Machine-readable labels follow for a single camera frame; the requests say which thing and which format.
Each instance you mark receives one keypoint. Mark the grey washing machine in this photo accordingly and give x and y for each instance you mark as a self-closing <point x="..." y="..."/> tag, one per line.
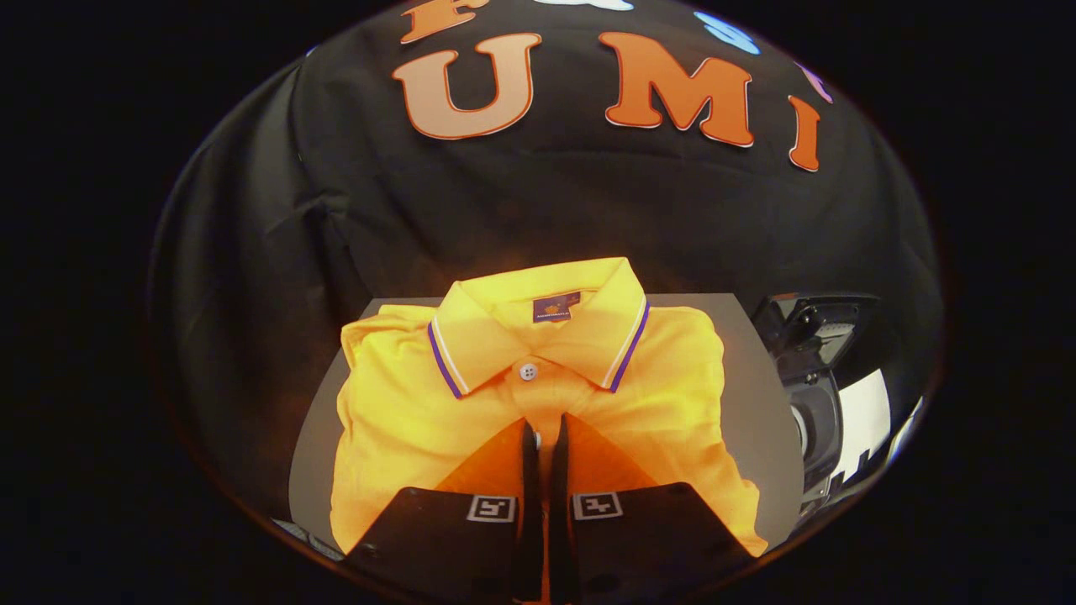
<point x="815" y="420"/>

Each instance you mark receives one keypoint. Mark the yellow polo shirt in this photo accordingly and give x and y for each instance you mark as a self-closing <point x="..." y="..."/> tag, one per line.
<point x="403" y="420"/>

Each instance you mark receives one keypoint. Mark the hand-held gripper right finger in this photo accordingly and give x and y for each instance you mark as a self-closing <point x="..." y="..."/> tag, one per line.
<point x="561" y="521"/>

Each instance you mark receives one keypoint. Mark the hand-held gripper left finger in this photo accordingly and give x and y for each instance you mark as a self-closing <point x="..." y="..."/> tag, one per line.
<point x="530" y="521"/>

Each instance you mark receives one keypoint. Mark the grey box stand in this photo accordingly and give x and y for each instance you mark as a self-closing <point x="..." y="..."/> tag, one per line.
<point x="756" y="403"/>

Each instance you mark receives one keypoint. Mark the white flat panel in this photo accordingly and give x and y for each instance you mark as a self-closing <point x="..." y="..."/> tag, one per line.
<point x="866" y="412"/>

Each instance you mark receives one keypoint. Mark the dark glass washing machine lid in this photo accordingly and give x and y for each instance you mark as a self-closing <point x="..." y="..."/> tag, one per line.
<point x="815" y="323"/>

